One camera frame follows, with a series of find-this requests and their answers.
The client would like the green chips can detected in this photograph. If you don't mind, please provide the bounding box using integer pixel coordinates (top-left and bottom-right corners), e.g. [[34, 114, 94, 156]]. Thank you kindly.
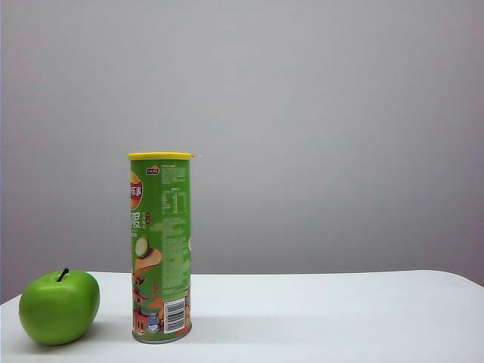
[[126, 151, 198, 344]]

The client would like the green apple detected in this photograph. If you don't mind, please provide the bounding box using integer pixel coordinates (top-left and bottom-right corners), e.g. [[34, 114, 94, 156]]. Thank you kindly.
[[18, 267, 101, 346]]

